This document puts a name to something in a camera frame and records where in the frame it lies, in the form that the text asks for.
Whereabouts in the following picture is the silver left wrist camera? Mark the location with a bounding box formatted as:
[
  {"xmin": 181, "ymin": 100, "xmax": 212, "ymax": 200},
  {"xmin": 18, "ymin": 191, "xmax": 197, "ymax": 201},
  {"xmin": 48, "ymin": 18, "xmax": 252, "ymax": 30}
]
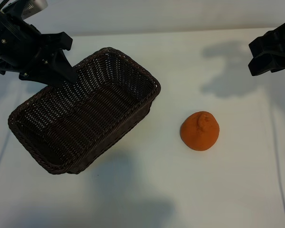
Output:
[{"xmin": 2, "ymin": 0, "xmax": 49, "ymax": 19}]

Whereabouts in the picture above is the orange soft toy fruit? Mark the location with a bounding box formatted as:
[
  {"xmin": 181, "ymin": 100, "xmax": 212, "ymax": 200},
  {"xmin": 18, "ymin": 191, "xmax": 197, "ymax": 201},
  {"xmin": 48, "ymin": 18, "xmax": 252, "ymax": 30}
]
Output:
[{"xmin": 180, "ymin": 111, "xmax": 220, "ymax": 151}]

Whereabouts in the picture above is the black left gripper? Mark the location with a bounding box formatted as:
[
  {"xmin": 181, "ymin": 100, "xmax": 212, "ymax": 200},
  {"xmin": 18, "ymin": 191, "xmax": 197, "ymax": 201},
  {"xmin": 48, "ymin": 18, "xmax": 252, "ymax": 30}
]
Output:
[{"xmin": 0, "ymin": 4, "xmax": 78, "ymax": 88}]

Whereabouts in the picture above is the dark brown woven basket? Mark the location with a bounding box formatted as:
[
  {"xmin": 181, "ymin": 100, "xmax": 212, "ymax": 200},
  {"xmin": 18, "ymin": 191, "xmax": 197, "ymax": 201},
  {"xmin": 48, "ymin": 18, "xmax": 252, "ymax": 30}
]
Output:
[{"xmin": 7, "ymin": 47, "xmax": 162, "ymax": 175}]

